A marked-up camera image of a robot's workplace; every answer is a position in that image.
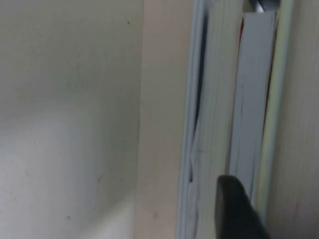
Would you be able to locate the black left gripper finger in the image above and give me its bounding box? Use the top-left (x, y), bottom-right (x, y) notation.
top-left (215, 175), bottom-right (274, 239)

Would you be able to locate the yellow book with teal spine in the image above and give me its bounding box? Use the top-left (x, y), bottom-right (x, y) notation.
top-left (258, 0), bottom-right (319, 239)

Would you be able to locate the white book with dark patch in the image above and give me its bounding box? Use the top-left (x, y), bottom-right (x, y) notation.
top-left (175, 0), bottom-right (246, 239)

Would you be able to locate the white orange ROS2 book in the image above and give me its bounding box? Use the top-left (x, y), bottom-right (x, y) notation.
top-left (228, 11), bottom-right (279, 207)

